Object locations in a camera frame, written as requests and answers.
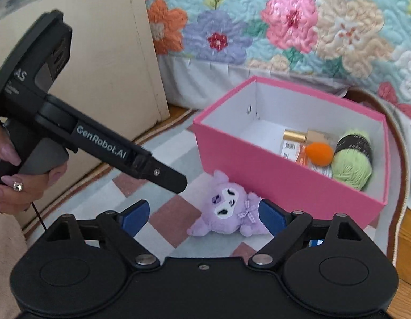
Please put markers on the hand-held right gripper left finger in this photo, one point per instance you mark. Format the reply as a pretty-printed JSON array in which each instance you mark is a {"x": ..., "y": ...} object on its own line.
[{"x": 136, "y": 217}]

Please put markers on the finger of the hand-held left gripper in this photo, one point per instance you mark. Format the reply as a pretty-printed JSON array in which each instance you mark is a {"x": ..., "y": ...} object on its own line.
[{"x": 165, "y": 175}]

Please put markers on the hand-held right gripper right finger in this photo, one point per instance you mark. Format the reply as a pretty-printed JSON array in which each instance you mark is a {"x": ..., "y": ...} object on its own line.
[{"x": 271, "y": 217}]

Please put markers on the purple plush toy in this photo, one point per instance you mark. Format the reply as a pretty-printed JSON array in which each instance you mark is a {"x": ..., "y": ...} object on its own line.
[{"x": 225, "y": 212}]

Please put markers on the pink cardboard box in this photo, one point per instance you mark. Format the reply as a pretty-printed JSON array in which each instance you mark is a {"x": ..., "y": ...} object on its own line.
[{"x": 258, "y": 159}]

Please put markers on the orange makeup sponge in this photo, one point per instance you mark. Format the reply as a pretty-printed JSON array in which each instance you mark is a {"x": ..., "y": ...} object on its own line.
[{"x": 319, "y": 154}]

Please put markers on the foundation bottle with gold cap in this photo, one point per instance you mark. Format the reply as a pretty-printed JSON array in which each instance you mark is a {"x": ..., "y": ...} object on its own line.
[{"x": 293, "y": 136}]

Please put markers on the person's left hand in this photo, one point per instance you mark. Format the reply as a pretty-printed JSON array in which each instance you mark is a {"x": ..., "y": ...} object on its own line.
[{"x": 12, "y": 186}]

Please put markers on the checkered rug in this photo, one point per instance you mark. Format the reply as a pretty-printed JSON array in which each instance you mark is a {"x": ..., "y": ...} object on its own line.
[{"x": 179, "y": 136}]

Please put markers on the beige wooden cabinet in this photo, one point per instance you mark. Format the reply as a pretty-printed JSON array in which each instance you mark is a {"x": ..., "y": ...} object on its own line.
[{"x": 109, "y": 56}]

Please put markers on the green yarn ball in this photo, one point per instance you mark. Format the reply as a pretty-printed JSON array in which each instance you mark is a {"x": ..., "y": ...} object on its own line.
[{"x": 351, "y": 169}]

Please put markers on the white bed skirt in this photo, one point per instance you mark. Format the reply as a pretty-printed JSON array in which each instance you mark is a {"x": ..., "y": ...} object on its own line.
[{"x": 199, "y": 73}]

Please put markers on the floral quilt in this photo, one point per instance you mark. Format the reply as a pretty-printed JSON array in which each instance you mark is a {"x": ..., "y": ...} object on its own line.
[{"x": 292, "y": 23}]

